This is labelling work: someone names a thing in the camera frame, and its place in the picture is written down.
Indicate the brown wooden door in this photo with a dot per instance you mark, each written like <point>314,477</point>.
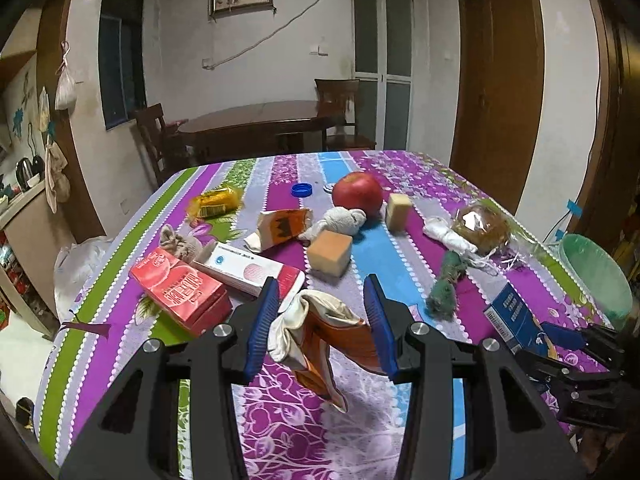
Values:
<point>495,85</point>

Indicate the blue bottle cap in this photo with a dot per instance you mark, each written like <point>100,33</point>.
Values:
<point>302,189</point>

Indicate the white balled cloth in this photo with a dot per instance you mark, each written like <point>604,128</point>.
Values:
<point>340,221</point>

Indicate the orange and white carton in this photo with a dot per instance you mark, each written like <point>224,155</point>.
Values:
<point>345,332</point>

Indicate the glass double door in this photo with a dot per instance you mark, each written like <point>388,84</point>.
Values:
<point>382,60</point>

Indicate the green trash bin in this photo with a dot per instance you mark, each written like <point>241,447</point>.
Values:
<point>597,275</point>

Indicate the wooden chair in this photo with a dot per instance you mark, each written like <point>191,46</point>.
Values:
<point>155,135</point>
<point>337,100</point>

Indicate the dark wooden dining table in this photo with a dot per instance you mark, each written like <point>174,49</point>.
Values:
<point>255,120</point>

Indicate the black kettle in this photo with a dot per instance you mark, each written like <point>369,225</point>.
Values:
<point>27,171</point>

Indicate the striped floral tablecloth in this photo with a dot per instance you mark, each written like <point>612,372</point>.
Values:
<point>390,260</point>

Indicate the flattened orange carton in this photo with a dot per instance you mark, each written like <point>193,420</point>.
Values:
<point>280,227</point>

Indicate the crumpled beige cloth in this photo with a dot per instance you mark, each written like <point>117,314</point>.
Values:
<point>182,244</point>

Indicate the large white plastic bag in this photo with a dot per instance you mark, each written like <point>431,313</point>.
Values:
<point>80,270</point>

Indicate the blue cigarette box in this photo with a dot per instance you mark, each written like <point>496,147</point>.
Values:
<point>512,317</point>

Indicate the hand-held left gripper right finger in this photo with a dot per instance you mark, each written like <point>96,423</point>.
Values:
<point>376,325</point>

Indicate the hanging beige cloth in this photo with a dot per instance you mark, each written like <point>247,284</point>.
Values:
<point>56,175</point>

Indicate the kitchen counter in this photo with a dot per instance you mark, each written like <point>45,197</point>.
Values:
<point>25,240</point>

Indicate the dark window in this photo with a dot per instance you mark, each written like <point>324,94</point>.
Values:
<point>120,60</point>

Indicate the blue tape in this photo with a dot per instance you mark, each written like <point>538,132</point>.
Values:
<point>573,207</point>

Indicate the pale yellow sponge block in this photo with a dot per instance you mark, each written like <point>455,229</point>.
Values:
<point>397,211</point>

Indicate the orange sponge block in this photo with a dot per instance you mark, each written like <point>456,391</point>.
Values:
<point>330,252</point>

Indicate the yellow snack packet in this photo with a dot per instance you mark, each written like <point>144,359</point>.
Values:
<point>217,201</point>

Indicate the red apple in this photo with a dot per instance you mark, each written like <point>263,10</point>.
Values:
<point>357,194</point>

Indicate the white and red flat box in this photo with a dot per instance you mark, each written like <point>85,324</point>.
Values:
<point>240,267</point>

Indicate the red paper carton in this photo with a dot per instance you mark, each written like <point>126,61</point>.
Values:
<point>175,290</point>

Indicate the bread in clear bag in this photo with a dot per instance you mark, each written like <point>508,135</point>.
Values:
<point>482,230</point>

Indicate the hanging white plastic bag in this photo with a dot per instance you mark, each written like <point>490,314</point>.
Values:
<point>65,87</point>

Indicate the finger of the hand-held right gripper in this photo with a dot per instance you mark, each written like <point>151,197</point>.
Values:
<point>562,336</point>
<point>545,367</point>

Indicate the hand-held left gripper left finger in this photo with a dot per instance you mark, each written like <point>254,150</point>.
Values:
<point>262,322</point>

